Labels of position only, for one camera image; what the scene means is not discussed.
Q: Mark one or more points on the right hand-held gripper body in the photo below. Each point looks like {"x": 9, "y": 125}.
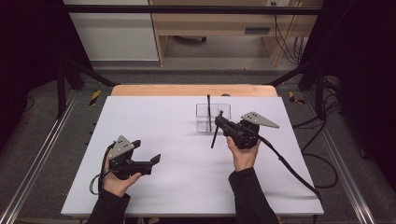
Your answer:
{"x": 246, "y": 135}

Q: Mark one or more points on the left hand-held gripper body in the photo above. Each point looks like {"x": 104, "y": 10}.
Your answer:
{"x": 121, "y": 147}

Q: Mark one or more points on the clear plastic organizer box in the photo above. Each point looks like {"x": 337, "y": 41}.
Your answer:
{"x": 202, "y": 119}

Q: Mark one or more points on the person's right hand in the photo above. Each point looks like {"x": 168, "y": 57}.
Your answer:
{"x": 244, "y": 158}

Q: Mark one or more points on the person's left hand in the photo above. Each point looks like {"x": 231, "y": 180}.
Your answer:
{"x": 120, "y": 186}

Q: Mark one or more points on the white board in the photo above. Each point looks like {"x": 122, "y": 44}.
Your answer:
{"x": 174, "y": 186}

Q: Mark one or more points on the wooden table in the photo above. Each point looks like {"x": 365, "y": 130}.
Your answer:
{"x": 186, "y": 90}

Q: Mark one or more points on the yellow black tape strip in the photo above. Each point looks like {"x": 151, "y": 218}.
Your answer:
{"x": 292, "y": 98}
{"x": 95, "y": 97}

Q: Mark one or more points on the black metal stand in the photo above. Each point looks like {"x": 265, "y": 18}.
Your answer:
{"x": 61, "y": 93}
{"x": 319, "y": 93}

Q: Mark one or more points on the wooden desk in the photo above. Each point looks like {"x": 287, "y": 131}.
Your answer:
{"x": 214, "y": 21}

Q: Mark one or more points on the white cabinet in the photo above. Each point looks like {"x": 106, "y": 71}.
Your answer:
{"x": 115, "y": 37}

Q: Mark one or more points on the black curtain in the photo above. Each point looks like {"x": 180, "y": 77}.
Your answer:
{"x": 28, "y": 56}
{"x": 364, "y": 77}

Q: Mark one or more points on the aluminium floor rail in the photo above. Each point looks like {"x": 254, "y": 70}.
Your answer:
{"x": 345, "y": 174}
{"x": 34, "y": 165}

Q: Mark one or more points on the black horizontal frame bar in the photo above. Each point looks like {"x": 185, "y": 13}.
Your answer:
{"x": 186, "y": 9}

